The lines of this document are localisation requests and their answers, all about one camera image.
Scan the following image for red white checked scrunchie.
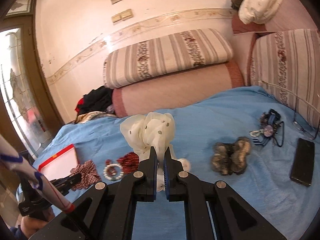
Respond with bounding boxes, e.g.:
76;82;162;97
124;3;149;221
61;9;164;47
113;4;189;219
70;160;101;191

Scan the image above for white pearl bracelet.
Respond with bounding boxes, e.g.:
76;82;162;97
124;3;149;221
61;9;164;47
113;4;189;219
103;163;125;182

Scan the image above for red white dotted scrunchie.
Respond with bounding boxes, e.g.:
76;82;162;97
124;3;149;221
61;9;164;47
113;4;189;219
117;152;139;174

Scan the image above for grey brown sheer scrunchie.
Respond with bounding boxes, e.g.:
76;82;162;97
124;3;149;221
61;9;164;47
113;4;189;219
210;137;251;176

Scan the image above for white cherry print scrunchie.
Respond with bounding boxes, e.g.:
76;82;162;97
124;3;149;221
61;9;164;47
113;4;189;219
156;144;191;192

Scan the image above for cream dotted organza scrunchie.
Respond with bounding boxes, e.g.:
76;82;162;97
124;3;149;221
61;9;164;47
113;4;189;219
120;112;176;163

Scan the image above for person left hand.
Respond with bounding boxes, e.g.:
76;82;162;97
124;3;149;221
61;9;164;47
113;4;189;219
20;207;55;239

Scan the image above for red rimmed white tray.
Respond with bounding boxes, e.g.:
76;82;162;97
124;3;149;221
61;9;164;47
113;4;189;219
38;144;78;180

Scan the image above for white blue patterned sleeve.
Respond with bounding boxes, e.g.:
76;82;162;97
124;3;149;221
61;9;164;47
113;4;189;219
1;135;75;213

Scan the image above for blue bed blanket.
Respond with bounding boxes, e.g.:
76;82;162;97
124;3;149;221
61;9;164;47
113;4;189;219
33;86;319;239

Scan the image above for black smartphone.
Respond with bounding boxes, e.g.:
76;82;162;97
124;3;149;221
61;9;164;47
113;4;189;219
290;138;315;187

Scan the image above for wooden stained glass door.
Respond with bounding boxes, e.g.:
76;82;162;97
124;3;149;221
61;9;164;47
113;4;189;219
1;0;64;160

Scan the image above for patterned beige scarf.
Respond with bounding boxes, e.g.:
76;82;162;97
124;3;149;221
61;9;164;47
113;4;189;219
74;111;117;124

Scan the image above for pink bolster pillow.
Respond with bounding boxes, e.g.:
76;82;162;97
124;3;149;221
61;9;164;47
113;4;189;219
112;60;248;118

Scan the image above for black red clothes pile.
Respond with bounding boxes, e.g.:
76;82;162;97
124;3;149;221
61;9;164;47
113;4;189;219
75;86;113;116

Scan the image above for striped floral right cushion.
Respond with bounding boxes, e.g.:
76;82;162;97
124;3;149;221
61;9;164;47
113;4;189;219
250;29;319;127

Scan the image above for striped floral cushion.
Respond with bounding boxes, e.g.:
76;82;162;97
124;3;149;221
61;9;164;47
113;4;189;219
250;29;319;127
104;28;233;89

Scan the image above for pink upper pillow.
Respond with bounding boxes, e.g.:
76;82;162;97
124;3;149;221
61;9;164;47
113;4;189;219
232;0;317;34

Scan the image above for white cloth bundle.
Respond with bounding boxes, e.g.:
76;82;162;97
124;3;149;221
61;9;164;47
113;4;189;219
238;0;283;24

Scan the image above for beige wall switches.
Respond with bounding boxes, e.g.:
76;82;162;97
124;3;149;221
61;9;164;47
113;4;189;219
111;9;133;24

